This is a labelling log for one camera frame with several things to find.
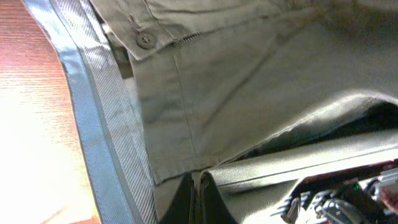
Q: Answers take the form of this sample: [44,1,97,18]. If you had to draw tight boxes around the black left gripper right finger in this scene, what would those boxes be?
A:
[200,172,237,224]

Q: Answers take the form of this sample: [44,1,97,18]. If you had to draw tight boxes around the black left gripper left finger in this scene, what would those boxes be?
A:
[159,174,195,224]

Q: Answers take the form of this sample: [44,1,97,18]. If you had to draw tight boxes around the khaki green shorts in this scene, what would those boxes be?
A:
[26,0,397,223]

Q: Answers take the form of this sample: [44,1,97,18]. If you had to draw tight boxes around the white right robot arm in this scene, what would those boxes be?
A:
[200,129,397,223]

